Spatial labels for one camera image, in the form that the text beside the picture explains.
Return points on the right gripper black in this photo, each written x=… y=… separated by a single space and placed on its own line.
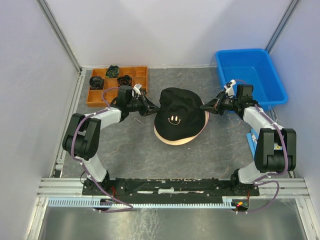
x=213 y=105

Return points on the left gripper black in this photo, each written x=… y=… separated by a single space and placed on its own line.
x=145 y=111

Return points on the black cap with logo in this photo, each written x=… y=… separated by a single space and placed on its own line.
x=180 y=115

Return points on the beige hat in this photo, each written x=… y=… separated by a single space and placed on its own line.
x=177 y=142

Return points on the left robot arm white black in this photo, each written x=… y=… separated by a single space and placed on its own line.
x=82 y=136

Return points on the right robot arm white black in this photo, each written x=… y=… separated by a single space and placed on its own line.
x=276 y=146

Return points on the rolled black belt centre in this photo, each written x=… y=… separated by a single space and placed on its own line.
x=124 y=80

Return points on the rolled black belt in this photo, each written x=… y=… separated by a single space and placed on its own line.
x=124 y=80
x=96 y=83
x=112 y=72

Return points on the blue cloth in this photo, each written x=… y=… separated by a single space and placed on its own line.
x=252 y=139

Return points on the rolled black belt top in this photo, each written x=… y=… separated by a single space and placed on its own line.
x=112 y=72

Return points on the blue plastic bin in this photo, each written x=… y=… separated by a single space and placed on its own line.
x=253 y=66

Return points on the rolled black belt left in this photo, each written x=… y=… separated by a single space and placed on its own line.
x=96 y=83

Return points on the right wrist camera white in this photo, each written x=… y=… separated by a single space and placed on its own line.
x=229 y=88

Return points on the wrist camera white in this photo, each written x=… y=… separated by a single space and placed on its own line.
x=137 y=89
x=229 y=88

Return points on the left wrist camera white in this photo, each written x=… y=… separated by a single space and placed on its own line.
x=137 y=89

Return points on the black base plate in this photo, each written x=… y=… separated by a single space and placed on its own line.
x=177 y=191

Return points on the light blue cable duct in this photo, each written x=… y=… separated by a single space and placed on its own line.
x=82 y=202

